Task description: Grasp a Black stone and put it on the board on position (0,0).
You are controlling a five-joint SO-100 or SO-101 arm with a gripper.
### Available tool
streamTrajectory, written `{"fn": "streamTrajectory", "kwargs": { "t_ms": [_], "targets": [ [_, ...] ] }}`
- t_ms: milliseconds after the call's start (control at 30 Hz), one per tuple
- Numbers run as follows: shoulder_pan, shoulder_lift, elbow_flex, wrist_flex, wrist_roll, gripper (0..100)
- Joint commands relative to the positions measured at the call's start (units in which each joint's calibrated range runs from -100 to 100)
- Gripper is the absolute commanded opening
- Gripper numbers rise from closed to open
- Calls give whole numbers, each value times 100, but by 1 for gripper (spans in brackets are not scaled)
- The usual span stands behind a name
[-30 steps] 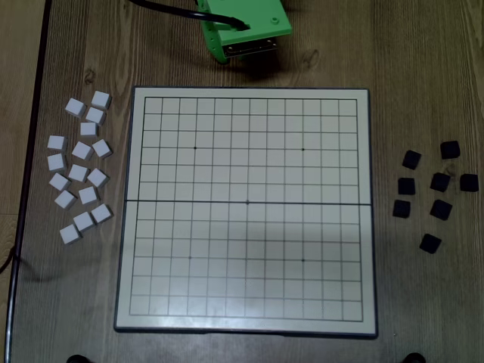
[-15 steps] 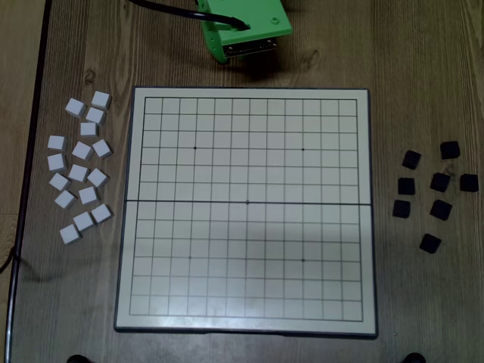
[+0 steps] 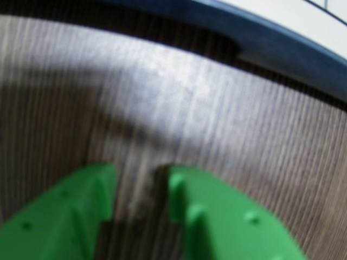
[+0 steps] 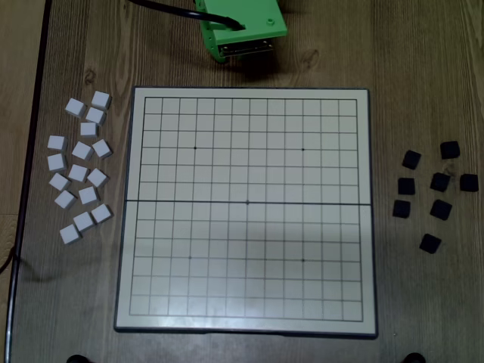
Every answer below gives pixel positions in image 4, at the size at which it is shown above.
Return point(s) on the black cube stone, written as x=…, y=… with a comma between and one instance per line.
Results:
x=430, y=243
x=469, y=182
x=441, y=209
x=401, y=208
x=450, y=149
x=440, y=182
x=411, y=159
x=406, y=186

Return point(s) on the white gridded go board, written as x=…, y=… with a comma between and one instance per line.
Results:
x=246, y=234

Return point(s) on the black stand foot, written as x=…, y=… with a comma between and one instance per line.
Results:
x=77, y=359
x=414, y=358

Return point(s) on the white cube stone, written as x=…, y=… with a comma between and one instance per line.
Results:
x=83, y=221
x=75, y=107
x=98, y=177
x=102, y=148
x=57, y=162
x=89, y=195
x=89, y=129
x=101, y=213
x=70, y=234
x=100, y=100
x=66, y=199
x=59, y=182
x=95, y=115
x=78, y=172
x=82, y=150
x=57, y=143

